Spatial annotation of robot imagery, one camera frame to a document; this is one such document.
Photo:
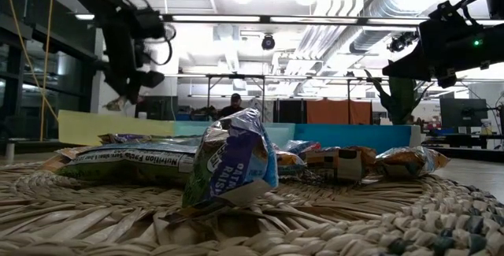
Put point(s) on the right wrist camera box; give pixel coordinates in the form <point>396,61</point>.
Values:
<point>447,12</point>

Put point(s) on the black background frame stand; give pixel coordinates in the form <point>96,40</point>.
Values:
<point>236,76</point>

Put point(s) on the black partition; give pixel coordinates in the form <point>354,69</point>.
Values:
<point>290,111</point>

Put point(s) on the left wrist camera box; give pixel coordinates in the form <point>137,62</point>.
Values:
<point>149,23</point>

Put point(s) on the orange partition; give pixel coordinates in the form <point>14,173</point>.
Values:
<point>334,112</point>

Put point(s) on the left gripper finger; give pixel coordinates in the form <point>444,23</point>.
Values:
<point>122,86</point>
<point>151,79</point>

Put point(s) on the yellow plastic bin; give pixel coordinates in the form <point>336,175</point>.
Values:
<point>98,128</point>

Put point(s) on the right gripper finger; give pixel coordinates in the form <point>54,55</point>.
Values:
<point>409,67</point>

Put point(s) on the black monitor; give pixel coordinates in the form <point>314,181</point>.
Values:
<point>462,112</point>
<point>161,108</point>

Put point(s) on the blue plastic bin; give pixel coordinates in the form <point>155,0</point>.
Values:
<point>354,136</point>

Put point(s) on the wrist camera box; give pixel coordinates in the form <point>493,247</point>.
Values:
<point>149,23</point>
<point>447,12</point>

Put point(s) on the person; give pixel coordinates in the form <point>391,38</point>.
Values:
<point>234,108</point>

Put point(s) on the black background desk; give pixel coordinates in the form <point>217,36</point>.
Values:
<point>464,139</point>

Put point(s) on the black ceiling spotlight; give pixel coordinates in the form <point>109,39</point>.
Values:
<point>268,42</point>
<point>397,44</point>

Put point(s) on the white cylindrical post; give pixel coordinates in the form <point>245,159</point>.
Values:
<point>10,153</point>

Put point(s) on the snake plant in white pot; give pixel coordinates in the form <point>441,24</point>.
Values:
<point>401,102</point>

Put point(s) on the round woven straw mat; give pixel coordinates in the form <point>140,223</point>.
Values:
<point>354,216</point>

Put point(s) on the blue wrapper granola bar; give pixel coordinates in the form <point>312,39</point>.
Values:
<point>299,146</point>

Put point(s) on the overhead LED light bar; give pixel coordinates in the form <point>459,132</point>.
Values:
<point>216,18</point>

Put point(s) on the teal plastic bin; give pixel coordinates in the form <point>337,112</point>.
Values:
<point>281,134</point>

